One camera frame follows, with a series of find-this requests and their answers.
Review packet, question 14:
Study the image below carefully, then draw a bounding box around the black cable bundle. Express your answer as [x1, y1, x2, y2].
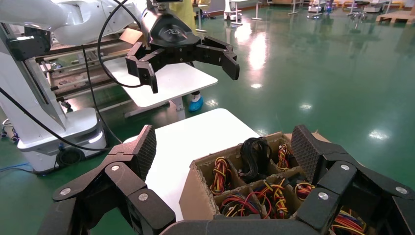
[239, 137, 273, 183]

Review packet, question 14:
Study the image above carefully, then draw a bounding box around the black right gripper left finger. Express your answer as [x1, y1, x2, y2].
[37, 124, 177, 235]

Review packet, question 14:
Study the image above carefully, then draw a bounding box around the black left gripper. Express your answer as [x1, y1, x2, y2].
[125, 8, 241, 94]

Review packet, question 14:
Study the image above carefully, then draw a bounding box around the wooden pallet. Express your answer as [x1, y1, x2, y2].
[376, 9, 415, 25]

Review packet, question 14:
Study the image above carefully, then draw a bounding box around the blue shoe cover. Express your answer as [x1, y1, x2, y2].
[188, 92, 204, 113]

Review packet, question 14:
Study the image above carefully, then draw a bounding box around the cardboard box with dividers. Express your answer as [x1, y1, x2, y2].
[179, 131, 331, 235]

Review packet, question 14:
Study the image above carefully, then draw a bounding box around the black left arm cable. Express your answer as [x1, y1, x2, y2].
[97, 0, 145, 89]

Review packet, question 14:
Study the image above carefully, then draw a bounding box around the white workbench table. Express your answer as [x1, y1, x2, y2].
[224, 0, 264, 26]
[267, 0, 304, 15]

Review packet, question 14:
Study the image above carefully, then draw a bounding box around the white robot torso and base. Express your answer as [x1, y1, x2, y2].
[0, 23, 108, 174]

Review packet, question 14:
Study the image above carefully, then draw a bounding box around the power supply with coloured wires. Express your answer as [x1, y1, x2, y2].
[210, 157, 233, 195]
[276, 143, 293, 172]
[294, 182, 316, 201]
[220, 192, 262, 218]
[330, 209, 368, 235]
[256, 179, 290, 219]

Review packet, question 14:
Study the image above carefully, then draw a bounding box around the black robot torso cable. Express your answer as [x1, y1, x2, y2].
[81, 45, 123, 144]
[0, 87, 112, 152]

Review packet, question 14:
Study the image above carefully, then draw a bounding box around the white wheeled robot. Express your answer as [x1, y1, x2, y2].
[308, 0, 336, 14]

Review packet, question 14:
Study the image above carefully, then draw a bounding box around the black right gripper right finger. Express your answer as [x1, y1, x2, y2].
[290, 124, 415, 235]

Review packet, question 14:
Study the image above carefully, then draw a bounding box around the metal frame cart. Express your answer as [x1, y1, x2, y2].
[35, 28, 146, 109]

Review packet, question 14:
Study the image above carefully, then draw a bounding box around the person in yellow coat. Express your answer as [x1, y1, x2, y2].
[169, 0, 197, 33]

